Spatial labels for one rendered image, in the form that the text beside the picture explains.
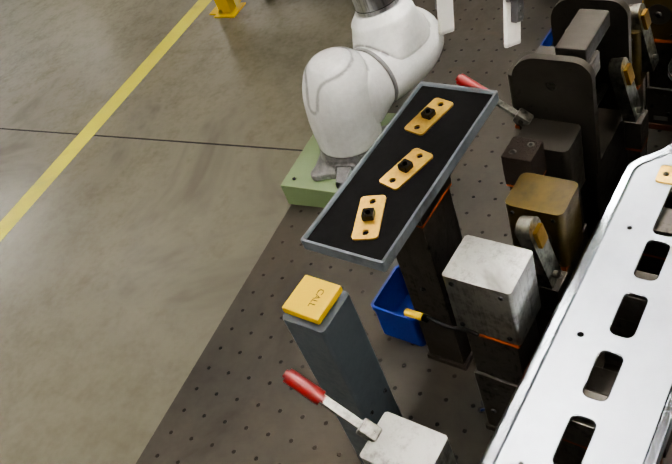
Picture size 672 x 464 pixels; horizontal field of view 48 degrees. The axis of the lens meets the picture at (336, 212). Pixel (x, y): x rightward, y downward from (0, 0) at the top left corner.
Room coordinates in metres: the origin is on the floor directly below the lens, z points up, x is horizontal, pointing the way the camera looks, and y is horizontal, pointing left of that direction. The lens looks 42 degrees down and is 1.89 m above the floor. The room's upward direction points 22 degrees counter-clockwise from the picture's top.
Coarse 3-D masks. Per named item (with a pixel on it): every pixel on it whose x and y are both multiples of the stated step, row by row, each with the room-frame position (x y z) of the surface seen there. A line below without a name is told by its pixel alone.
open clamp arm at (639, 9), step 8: (632, 8) 1.08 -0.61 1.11; (640, 8) 1.07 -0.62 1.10; (632, 16) 1.07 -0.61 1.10; (640, 16) 1.07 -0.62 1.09; (648, 16) 1.07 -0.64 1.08; (632, 24) 1.07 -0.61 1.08; (640, 24) 1.06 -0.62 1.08; (648, 24) 1.06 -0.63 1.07; (648, 32) 1.07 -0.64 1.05; (648, 40) 1.06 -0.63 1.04; (648, 48) 1.06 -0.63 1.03; (648, 56) 1.05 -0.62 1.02; (656, 56) 1.05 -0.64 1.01; (648, 64) 1.05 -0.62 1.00; (656, 64) 1.06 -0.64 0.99
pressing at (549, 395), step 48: (624, 192) 0.79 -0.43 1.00; (624, 240) 0.70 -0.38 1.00; (576, 288) 0.65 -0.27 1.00; (624, 288) 0.62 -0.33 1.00; (576, 336) 0.58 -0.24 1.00; (528, 384) 0.54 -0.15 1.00; (576, 384) 0.52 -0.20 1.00; (624, 384) 0.49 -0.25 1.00; (528, 432) 0.48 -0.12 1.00; (624, 432) 0.43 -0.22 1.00
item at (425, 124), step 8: (432, 104) 0.97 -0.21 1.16; (448, 104) 0.95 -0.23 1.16; (424, 112) 0.94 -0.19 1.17; (432, 112) 0.94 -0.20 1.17; (440, 112) 0.94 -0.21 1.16; (416, 120) 0.94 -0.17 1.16; (424, 120) 0.94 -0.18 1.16; (432, 120) 0.93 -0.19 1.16; (408, 128) 0.93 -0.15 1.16; (424, 128) 0.92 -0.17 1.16
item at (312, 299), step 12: (300, 288) 0.71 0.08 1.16; (312, 288) 0.70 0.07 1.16; (324, 288) 0.69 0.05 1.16; (336, 288) 0.68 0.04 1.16; (288, 300) 0.69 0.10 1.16; (300, 300) 0.68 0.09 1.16; (312, 300) 0.68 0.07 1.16; (324, 300) 0.67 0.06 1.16; (288, 312) 0.68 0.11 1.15; (300, 312) 0.67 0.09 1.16; (312, 312) 0.66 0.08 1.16; (324, 312) 0.65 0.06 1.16
